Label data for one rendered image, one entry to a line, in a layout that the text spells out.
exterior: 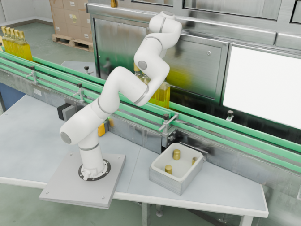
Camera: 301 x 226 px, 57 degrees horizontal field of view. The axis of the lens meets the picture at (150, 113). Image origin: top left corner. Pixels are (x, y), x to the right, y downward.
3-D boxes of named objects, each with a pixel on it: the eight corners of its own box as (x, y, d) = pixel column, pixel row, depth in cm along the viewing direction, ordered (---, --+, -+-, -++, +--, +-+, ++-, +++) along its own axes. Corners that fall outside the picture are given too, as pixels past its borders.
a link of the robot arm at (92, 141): (105, 139, 127) (99, 109, 118) (86, 156, 117) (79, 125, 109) (88, 134, 131) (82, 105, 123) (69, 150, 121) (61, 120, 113)
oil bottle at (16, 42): (30, 65, 219) (22, 29, 204) (24, 67, 215) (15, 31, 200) (26, 64, 222) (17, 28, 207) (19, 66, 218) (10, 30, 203)
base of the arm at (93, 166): (102, 184, 124) (96, 157, 116) (75, 182, 126) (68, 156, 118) (110, 161, 137) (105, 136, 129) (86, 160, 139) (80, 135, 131)
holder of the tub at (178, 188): (206, 162, 142) (208, 149, 137) (180, 196, 122) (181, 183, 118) (178, 149, 150) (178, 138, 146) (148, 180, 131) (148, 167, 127)
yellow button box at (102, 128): (108, 132, 164) (107, 121, 160) (99, 137, 159) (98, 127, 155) (100, 128, 168) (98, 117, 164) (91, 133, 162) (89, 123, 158)
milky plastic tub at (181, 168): (203, 167, 138) (204, 154, 133) (180, 195, 122) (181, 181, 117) (173, 154, 146) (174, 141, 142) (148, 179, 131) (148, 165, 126)
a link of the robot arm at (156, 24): (171, 23, 115) (149, 16, 116) (165, 45, 122) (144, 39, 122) (177, 12, 127) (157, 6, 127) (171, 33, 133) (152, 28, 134)
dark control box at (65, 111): (76, 117, 178) (75, 106, 173) (67, 123, 172) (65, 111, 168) (68, 113, 182) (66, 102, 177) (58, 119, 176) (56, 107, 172)
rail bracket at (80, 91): (86, 103, 168) (83, 83, 161) (77, 108, 163) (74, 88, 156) (82, 101, 170) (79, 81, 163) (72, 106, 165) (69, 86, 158)
